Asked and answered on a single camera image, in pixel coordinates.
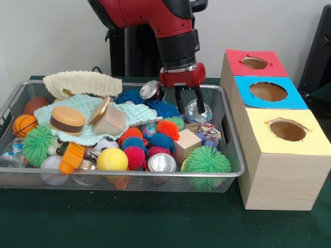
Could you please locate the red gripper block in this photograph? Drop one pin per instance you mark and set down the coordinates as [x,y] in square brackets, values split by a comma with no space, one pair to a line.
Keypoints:
[183,77]

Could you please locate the clear plastic bottle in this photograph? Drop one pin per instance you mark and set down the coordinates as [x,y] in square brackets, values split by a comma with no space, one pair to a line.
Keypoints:
[192,112]

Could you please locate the cream waffle cloth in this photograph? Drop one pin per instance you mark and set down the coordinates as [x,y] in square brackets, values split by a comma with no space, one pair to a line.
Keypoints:
[85,84]

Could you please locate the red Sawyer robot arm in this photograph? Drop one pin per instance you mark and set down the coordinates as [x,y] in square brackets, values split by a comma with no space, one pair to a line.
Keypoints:
[160,23]

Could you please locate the wooden box with three holes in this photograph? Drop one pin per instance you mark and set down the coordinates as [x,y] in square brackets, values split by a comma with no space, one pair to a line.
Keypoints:
[282,180]

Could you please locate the crumpled printed paper ball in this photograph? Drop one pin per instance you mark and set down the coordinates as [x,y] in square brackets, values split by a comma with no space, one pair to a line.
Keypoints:
[210,133]

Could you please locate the crushed red soda can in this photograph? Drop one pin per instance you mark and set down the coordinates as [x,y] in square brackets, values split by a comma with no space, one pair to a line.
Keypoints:
[150,90]

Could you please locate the large green spiky ball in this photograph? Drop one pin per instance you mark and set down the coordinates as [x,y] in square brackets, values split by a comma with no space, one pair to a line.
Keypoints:
[207,161]

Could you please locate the plain wooden block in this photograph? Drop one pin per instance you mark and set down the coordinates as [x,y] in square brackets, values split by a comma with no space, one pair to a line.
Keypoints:
[111,121]

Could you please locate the yellow ball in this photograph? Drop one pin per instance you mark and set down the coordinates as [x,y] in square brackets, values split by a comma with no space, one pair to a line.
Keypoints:
[112,159]

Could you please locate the light teal waffle cloth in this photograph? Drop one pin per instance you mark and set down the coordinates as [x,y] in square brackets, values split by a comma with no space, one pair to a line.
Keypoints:
[77,103]

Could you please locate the toy hamburger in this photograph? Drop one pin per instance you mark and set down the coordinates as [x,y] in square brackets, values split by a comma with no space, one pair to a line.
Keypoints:
[67,121]

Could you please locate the dark green tablecloth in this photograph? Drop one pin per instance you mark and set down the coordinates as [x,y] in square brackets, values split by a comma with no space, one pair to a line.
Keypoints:
[155,219]

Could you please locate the orange plastic toy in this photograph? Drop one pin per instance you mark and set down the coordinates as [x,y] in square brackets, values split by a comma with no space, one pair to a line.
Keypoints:
[71,158]

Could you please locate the black chair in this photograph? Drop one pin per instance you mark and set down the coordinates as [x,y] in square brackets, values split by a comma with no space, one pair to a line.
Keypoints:
[318,51]

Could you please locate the small brown football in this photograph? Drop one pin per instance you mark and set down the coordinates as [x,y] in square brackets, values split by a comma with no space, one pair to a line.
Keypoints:
[36,105]

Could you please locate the small orange basketball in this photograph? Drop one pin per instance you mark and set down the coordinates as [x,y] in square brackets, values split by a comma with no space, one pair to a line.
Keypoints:
[24,126]

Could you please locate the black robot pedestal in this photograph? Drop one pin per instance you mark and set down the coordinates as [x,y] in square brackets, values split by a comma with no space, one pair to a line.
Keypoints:
[134,51]

